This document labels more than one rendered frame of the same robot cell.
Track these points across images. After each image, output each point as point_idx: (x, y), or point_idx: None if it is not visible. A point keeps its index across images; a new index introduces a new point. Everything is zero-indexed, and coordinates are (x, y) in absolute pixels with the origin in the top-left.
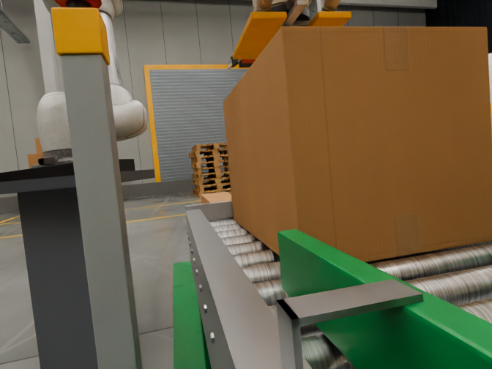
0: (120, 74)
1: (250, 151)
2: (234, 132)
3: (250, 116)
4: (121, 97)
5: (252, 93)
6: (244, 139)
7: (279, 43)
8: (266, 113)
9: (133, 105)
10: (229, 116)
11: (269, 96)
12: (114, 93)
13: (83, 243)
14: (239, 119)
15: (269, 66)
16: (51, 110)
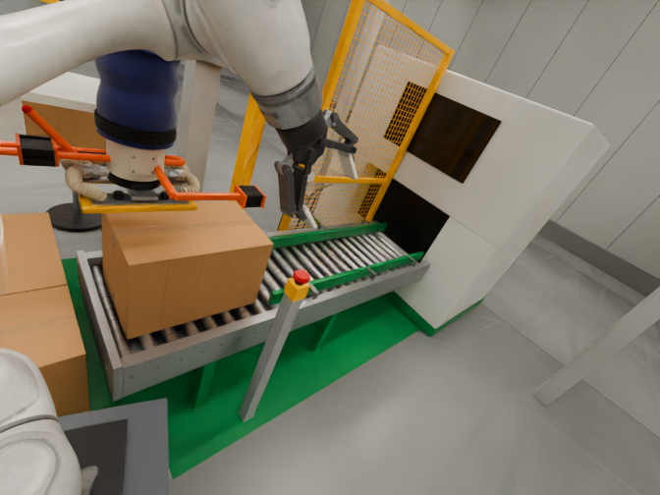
0: None
1: (212, 284)
2: (173, 281)
3: (222, 269)
4: (18, 360)
5: (232, 260)
6: (202, 281)
7: (270, 247)
8: (247, 266)
9: (24, 355)
10: (158, 273)
11: (253, 261)
12: (17, 365)
13: (283, 344)
14: (194, 272)
15: (258, 252)
16: (78, 463)
